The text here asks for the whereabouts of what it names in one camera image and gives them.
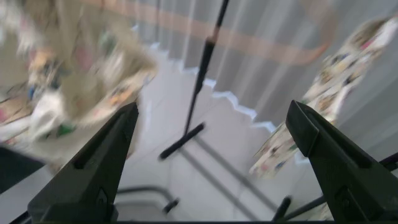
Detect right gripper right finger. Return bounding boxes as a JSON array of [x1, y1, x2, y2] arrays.
[[285, 99, 398, 222]]

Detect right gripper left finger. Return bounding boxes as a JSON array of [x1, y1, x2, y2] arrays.
[[27, 101, 140, 222]]

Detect cream printed garment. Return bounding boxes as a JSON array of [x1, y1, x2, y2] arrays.
[[0, 0, 159, 175]]

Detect cream printed shirt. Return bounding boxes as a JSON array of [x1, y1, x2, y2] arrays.
[[248, 14, 398, 180]]

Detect pink clothes hanger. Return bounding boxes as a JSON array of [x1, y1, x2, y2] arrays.
[[93, 0, 338, 66]]

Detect black clothes rack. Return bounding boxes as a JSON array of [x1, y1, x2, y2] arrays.
[[114, 0, 398, 222]]

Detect white curtain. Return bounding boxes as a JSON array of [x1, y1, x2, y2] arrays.
[[133, 0, 398, 162]]

